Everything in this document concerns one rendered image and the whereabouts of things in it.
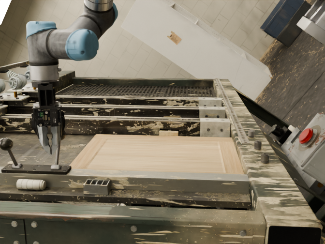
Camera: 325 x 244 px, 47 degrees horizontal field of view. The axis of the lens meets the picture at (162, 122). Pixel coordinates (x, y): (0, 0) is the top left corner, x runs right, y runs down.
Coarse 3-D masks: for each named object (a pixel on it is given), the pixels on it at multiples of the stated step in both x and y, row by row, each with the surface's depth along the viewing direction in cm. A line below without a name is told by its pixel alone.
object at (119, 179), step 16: (0, 176) 112; (16, 176) 111; (32, 176) 111; (48, 176) 110; (64, 176) 110; (80, 176) 110; (96, 176) 109; (112, 176) 109; (128, 176) 109; (144, 176) 109; (160, 176) 109; (176, 176) 109; (192, 176) 109; (208, 176) 109; (224, 176) 109; (240, 176) 109; (224, 192) 107; (240, 192) 107
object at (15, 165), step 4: (0, 140) 105; (4, 140) 104; (8, 140) 105; (12, 140) 106; (0, 144) 104; (4, 144) 104; (8, 144) 104; (12, 144) 106; (0, 148) 105; (4, 148) 104; (8, 148) 105; (8, 152) 108; (12, 152) 109; (12, 156) 109; (12, 160) 110; (16, 164) 112; (20, 164) 113
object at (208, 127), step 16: (0, 112) 164; (0, 128) 165; (16, 128) 164; (32, 128) 164; (48, 128) 163; (64, 128) 163; (80, 128) 162; (96, 128) 162; (112, 128) 161; (128, 128) 161; (144, 128) 160; (160, 128) 160; (176, 128) 159; (192, 128) 158; (208, 128) 158; (224, 128) 157
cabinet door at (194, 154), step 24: (96, 144) 144; (120, 144) 145; (144, 144) 145; (168, 144) 145; (192, 144) 145; (216, 144) 145; (72, 168) 120; (96, 168) 120; (120, 168) 121; (144, 168) 121; (168, 168) 121; (192, 168) 121; (216, 168) 121; (240, 168) 121
